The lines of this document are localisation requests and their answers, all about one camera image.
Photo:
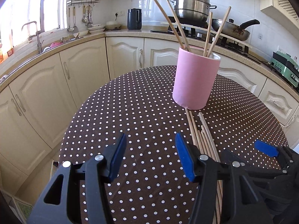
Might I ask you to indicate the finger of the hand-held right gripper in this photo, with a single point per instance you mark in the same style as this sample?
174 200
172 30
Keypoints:
265 148
230 155

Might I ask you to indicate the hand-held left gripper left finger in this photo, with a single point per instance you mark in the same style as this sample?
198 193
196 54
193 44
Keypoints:
116 156

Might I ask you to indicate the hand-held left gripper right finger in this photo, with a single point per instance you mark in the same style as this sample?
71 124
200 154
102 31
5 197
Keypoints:
185 158

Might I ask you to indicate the pile of wooden chopsticks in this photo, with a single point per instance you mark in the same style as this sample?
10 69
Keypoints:
208 144

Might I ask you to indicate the pink cylindrical utensil cup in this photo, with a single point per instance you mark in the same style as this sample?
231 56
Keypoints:
193 81

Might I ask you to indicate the wooden chopstick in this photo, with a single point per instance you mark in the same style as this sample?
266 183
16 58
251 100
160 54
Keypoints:
168 22
208 33
178 25
218 31

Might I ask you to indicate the green countertop appliance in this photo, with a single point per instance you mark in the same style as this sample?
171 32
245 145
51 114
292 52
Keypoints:
285 67

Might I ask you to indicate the cream kitchen base cabinets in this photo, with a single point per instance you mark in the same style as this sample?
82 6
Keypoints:
81 70

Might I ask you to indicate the black glass gas stove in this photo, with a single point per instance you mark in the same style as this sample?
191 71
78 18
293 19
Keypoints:
233 46

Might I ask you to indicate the long wooden board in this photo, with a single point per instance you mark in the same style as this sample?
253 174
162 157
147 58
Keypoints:
243 43

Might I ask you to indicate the beige kitchen countertop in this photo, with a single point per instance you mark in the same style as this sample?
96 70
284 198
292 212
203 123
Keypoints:
130 33

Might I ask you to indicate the red plastic basin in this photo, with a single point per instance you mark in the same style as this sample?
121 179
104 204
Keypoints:
56 45

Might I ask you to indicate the steel kitchen sink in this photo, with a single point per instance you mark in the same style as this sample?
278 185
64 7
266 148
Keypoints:
35 57

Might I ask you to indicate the white lidded bowl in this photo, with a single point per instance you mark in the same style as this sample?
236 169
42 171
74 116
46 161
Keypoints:
113 25

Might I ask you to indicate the hanging metal skimmer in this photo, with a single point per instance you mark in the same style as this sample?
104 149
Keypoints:
90 24

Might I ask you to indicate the metal sink faucet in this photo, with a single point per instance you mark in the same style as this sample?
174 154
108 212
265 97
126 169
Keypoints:
38 44

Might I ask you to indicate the black electric kettle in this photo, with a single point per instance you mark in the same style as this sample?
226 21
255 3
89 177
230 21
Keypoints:
134 19

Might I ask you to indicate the hanging metal spoon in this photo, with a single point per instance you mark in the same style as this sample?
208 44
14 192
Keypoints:
84 19

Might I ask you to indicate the stainless steel steamer pot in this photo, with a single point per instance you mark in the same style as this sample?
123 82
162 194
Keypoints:
191 7

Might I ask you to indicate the kitchen window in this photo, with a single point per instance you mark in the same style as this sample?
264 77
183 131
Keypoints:
28 4

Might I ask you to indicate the white wall socket with plug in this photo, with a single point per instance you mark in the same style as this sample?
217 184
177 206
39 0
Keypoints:
118 14

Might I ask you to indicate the cream lattice wall cabinet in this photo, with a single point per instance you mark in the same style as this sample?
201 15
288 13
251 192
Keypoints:
282 2

